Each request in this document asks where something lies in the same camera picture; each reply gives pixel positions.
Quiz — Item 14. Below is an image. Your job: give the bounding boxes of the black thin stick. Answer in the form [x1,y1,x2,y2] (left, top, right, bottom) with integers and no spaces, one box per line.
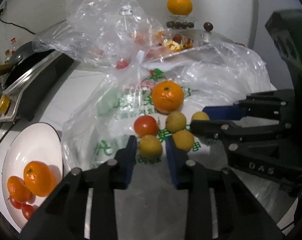
[0,122,14,153]

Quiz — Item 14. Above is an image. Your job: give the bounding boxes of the orange peel scraps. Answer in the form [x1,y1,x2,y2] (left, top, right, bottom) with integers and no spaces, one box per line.
[162,39,194,52]

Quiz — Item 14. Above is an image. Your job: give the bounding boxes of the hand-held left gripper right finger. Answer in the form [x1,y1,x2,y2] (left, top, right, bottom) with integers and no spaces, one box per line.
[165,136,283,240]

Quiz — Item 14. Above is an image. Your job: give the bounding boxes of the printed white plastic bag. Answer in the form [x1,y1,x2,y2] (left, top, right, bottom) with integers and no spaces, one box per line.
[62,40,279,230]

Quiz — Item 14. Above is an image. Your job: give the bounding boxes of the brown bead string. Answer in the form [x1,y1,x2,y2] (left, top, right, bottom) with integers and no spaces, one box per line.
[166,21,194,29]

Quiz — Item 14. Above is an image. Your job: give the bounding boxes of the large orange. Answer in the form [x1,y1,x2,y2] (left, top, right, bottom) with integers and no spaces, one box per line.
[167,0,193,15]

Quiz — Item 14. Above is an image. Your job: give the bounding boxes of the black wok with wooden handle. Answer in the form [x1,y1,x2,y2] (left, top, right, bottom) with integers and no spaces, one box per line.
[0,40,56,85]

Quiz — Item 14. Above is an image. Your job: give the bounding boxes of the white plate with dark rim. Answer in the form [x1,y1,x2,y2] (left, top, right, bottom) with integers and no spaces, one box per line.
[1,122,64,230]

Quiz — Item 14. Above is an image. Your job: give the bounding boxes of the silver induction cooker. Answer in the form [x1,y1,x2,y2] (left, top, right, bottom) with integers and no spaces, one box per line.
[0,47,75,123]

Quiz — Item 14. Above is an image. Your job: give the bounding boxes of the mandarin orange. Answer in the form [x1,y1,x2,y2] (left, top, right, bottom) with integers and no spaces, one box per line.
[23,161,57,197]
[151,80,185,113]
[7,176,32,203]

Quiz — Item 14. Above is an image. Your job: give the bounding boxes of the black cooker power cable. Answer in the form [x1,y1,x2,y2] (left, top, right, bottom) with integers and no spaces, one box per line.
[0,7,38,34]

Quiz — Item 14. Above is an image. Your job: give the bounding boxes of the small yellow round fruit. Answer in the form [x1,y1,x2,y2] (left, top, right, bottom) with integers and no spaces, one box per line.
[165,111,187,133]
[172,129,195,152]
[191,111,210,123]
[138,135,163,158]

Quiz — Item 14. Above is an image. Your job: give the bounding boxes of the grey refrigerator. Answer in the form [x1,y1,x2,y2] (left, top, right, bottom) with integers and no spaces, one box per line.
[251,0,295,90]

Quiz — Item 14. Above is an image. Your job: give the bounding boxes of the clear plastic bag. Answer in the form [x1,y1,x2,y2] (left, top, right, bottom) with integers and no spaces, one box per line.
[32,0,216,73]

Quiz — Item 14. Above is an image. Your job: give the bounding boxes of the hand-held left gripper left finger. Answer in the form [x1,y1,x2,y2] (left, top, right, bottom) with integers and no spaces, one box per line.
[20,135,138,240]

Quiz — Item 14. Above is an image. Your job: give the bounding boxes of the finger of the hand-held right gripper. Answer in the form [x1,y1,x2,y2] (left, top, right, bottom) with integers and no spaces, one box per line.
[202,90,294,121]
[190,119,291,143]

